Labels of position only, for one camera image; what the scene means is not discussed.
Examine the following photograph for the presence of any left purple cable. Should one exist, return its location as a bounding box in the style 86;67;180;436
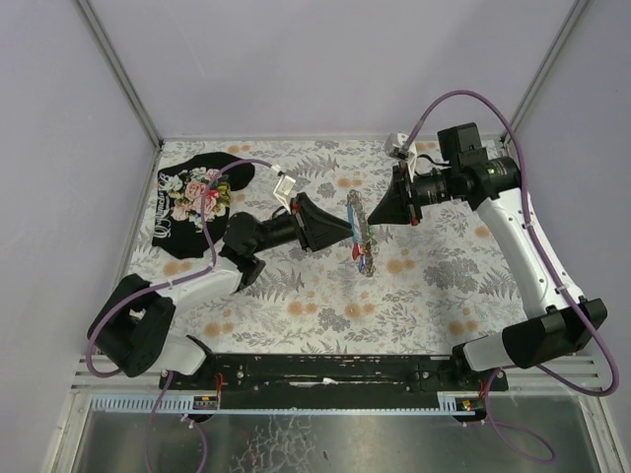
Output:
85;159;282;378

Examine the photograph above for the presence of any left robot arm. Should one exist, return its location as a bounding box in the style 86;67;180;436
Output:
87;192;353;377

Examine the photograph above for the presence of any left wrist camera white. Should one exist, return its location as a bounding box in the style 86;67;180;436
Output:
271;165;296;212

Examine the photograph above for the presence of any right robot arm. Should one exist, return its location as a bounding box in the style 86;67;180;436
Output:
368;123;607;372

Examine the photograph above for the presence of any black floral cloth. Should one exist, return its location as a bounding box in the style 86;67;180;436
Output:
152;152;255;259

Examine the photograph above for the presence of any white cable duct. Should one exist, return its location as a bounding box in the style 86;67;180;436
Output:
91;389;483;418

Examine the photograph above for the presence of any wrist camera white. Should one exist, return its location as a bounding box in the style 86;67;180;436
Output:
384;133;418;181
271;165;296;212

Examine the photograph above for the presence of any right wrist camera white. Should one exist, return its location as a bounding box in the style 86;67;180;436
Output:
384;133;418;181

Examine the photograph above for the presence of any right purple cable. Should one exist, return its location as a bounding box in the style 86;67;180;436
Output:
403;89;621;463

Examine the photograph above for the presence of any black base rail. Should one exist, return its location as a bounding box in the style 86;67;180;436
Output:
170;353;490;399

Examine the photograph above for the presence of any purple cable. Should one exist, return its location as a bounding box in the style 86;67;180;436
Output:
85;159;282;378
403;89;621;463

